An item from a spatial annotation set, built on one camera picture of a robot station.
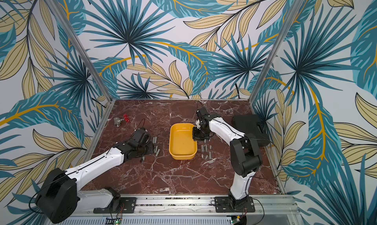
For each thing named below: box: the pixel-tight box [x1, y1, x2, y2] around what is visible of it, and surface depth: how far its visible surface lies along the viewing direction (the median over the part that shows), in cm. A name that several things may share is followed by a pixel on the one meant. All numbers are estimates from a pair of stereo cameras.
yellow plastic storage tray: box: [168, 122, 198, 161], surface depth 94 cm
